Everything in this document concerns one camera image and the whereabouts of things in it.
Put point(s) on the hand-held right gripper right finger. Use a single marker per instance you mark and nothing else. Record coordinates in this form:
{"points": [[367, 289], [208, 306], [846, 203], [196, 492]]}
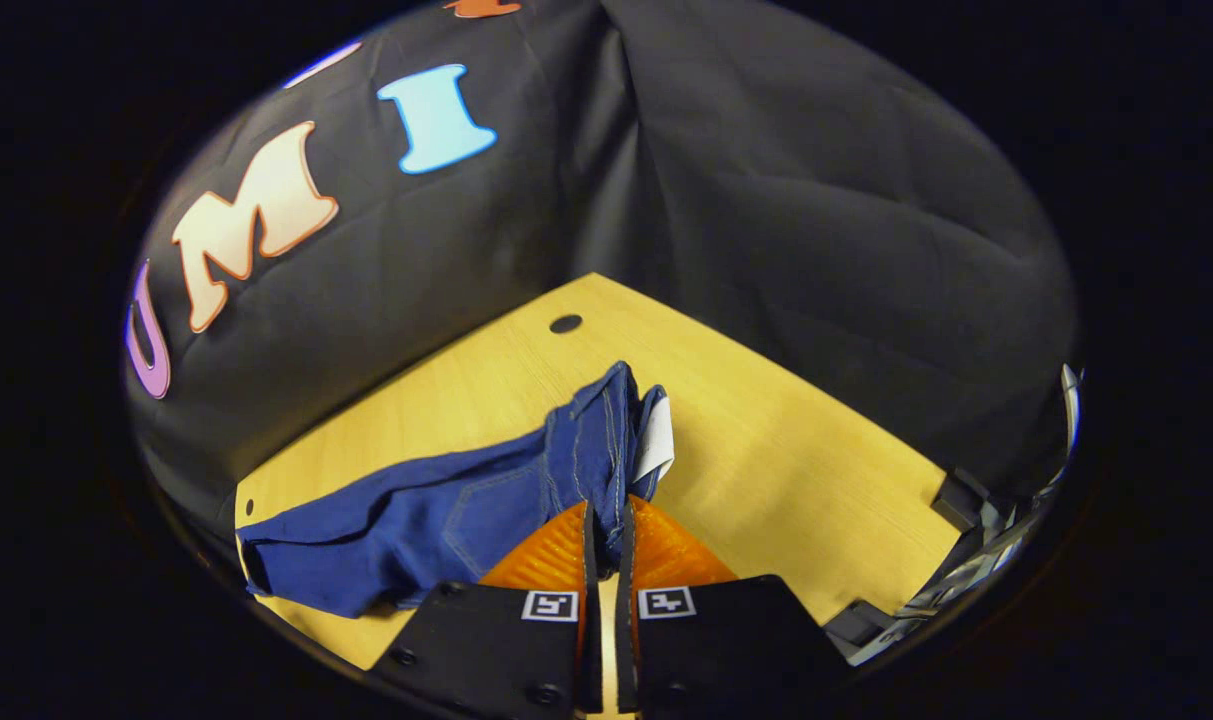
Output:
{"points": [[726, 640]]}

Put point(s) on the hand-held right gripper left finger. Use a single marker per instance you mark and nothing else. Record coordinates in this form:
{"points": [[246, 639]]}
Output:
{"points": [[486, 645]]}

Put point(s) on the blue denim jeans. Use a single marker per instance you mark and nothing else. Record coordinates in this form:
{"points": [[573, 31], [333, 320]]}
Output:
{"points": [[416, 530]]}

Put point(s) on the black backdrop cloth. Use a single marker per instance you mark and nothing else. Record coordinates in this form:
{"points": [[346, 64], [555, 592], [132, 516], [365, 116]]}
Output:
{"points": [[766, 200]]}

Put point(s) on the grey metal frame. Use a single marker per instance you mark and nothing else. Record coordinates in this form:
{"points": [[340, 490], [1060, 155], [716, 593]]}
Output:
{"points": [[976, 575]]}

